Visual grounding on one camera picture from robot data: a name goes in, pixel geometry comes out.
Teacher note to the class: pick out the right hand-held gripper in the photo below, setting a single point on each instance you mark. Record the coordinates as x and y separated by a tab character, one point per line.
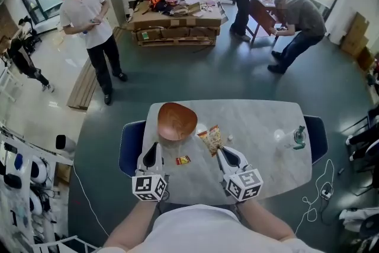
244	185

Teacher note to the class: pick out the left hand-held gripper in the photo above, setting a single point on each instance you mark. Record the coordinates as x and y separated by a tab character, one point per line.
148	186

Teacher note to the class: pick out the small white bottle item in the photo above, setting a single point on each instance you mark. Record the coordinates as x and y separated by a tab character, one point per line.
230	138

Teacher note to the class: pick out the yellow snack packet item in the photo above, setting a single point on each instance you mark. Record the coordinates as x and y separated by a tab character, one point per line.
212	139

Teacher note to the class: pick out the small red packet item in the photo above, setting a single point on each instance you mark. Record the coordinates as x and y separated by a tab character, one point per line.
183	160

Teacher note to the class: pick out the brown wooden bowl container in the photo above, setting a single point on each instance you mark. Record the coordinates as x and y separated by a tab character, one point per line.
177	123

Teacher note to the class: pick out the small white round item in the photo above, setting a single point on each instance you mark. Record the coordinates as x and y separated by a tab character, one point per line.
279	135

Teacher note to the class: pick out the green clear dispenser item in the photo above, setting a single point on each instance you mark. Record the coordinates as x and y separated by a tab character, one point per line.
299	137

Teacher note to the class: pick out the person's right forearm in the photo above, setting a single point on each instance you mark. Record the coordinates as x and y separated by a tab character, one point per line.
266	220

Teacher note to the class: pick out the person's left forearm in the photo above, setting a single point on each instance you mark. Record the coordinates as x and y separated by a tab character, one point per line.
133	225

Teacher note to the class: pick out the blue chair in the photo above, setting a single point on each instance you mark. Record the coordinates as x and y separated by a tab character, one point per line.
318	139
130	148

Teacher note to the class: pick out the grey marble table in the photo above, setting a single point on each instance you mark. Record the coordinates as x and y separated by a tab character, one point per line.
254	163

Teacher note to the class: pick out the person's white shirt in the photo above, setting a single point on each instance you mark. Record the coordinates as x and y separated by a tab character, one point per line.
201	231

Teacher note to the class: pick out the white black device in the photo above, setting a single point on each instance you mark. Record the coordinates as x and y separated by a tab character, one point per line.
65	143

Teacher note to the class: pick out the wooden plank bench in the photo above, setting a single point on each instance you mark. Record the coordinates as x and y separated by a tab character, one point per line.
86	86

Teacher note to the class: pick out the white power strip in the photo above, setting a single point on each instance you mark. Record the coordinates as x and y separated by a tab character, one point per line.
326	193

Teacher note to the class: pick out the stack of cardboard boxes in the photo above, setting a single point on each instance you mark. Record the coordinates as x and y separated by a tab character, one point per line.
174	25

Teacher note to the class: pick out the white shelf with equipment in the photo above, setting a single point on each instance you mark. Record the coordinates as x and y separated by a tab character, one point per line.
23	186

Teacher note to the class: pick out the black chair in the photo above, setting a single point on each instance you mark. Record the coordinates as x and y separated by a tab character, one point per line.
365	145

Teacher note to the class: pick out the red wooden desk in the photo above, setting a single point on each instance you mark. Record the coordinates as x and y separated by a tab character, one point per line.
262	13

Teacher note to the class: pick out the orange helmet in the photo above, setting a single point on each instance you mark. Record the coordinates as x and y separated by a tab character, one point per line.
156	0

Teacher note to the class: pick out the brown cardboard boxes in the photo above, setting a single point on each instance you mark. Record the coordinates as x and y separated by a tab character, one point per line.
356	38

